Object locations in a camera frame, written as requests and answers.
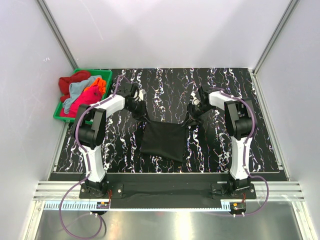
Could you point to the orange t shirt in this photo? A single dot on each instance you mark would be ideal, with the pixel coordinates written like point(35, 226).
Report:
point(100, 83)

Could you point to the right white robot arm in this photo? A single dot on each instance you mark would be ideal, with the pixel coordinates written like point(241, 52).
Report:
point(240, 123)

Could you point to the black t shirt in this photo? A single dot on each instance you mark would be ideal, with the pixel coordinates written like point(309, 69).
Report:
point(165, 140)

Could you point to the magenta t shirt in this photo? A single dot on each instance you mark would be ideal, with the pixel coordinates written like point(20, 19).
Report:
point(91, 95)

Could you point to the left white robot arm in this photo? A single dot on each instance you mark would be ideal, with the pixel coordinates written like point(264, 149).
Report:
point(89, 130)

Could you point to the dark red t shirt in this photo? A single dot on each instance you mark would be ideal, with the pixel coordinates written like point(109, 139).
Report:
point(65, 82)

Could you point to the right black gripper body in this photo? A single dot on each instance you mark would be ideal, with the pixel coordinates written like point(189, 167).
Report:
point(195, 111)

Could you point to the black marbled table mat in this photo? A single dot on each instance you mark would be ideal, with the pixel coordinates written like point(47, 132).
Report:
point(208, 147)

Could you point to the right corner frame post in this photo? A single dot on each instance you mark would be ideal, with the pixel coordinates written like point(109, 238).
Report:
point(276, 34)

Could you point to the light blue t shirt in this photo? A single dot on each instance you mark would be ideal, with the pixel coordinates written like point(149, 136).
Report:
point(75, 90)

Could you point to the corner frame post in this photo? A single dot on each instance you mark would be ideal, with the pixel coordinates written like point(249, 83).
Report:
point(276, 34)
point(57, 33)

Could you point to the left corner frame post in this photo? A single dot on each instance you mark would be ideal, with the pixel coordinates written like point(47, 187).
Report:
point(57, 33)

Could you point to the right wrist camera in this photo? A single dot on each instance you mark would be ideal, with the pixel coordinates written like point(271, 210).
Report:
point(201, 96)

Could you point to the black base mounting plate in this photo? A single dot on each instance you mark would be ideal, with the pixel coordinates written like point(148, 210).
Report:
point(185, 199)

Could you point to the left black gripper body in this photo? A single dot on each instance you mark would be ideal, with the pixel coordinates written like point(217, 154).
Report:
point(137, 108)

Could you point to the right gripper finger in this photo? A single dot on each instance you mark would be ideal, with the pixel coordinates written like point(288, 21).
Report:
point(197, 122)
point(188, 121)

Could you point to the aluminium rail profile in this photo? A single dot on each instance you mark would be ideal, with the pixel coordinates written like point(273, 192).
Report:
point(278, 190)

